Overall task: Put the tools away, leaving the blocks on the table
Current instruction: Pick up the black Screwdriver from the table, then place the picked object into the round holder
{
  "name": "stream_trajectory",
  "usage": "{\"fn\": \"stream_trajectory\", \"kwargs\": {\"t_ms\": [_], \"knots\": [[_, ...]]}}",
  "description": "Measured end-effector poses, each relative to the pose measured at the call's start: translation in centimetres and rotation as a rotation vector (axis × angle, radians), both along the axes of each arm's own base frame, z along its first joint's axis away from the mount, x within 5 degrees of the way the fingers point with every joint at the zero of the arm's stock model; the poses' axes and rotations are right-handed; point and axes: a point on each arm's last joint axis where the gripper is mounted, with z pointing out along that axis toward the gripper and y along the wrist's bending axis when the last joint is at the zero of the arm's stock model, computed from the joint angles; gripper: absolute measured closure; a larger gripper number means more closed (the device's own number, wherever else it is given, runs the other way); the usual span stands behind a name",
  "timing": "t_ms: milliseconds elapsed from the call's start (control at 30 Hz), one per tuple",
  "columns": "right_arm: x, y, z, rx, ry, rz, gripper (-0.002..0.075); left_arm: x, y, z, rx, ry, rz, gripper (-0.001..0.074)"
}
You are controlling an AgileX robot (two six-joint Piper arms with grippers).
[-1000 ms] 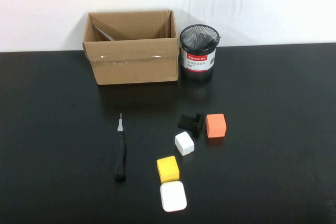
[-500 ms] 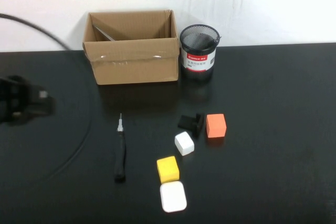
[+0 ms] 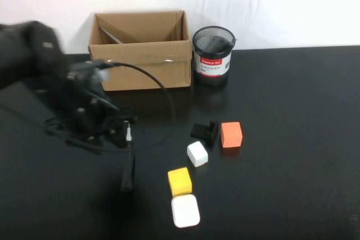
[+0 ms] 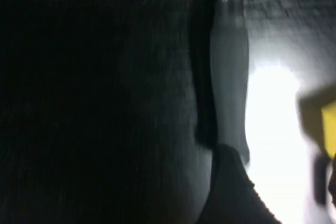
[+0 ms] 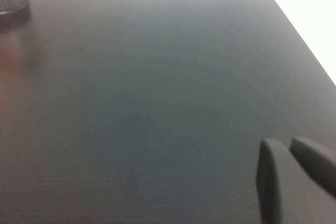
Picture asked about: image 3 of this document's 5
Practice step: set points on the large white block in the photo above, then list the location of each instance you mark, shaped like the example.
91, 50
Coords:
185, 210

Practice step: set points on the brown cardboard box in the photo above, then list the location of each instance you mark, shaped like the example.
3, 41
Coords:
140, 54

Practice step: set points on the black plastic bracket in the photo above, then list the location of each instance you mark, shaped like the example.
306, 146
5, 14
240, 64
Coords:
212, 136

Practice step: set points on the orange block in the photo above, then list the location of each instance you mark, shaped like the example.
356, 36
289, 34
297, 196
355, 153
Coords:
231, 136

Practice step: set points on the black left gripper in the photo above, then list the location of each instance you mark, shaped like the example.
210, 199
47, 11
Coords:
90, 113

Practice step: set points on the thin black screwdriver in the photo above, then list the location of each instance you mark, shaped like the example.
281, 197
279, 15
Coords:
233, 42

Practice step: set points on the yellow block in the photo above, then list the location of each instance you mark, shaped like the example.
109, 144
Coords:
180, 181

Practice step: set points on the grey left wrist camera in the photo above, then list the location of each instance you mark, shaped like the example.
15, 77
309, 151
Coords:
84, 68

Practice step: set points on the black mesh pen holder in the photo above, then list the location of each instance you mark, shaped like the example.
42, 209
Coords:
211, 65

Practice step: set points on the small white block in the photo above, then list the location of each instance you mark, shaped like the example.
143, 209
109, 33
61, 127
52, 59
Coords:
197, 154

